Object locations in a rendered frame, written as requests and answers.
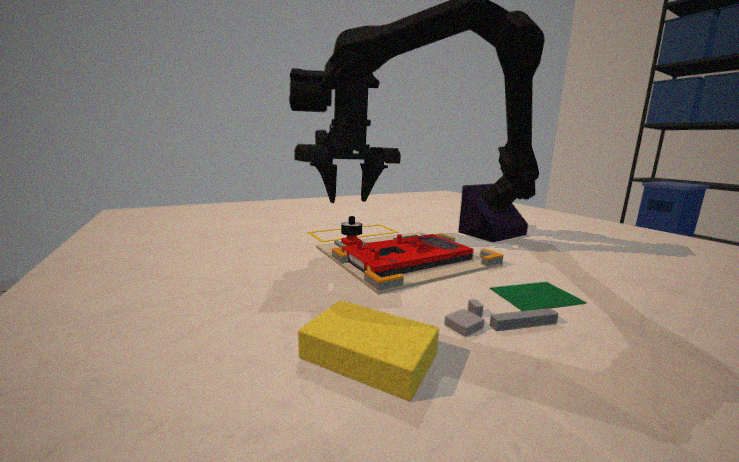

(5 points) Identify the black toy wheel with grey hub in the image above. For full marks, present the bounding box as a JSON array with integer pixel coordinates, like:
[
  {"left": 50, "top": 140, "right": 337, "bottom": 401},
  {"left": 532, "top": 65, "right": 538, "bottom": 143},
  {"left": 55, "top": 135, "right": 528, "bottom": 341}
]
[{"left": 341, "top": 222, "right": 362, "bottom": 236}]

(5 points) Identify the green flat square mat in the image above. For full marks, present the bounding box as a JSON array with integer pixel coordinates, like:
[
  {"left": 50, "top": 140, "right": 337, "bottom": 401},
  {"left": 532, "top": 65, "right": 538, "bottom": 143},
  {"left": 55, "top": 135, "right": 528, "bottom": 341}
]
[{"left": 489, "top": 281, "right": 587, "bottom": 311}]

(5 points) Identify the yellow rectangular block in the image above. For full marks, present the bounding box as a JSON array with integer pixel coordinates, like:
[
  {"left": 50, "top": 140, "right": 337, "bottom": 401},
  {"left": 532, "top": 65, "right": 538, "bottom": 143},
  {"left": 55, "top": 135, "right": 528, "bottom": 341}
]
[{"left": 298, "top": 300, "right": 440, "bottom": 401}]

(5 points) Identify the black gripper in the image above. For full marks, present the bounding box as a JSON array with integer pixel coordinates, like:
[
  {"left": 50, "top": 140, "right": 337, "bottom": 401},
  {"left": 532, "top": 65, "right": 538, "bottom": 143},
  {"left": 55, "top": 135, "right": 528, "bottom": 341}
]
[{"left": 294, "top": 112, "right": 401, "bottom": 203}]

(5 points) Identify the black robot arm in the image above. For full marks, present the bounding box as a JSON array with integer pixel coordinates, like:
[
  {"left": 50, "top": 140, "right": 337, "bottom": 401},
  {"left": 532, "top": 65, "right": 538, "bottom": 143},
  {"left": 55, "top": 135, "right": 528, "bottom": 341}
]
[{"left": 289, "top": 0, "right": 545, "bottom": 213}]

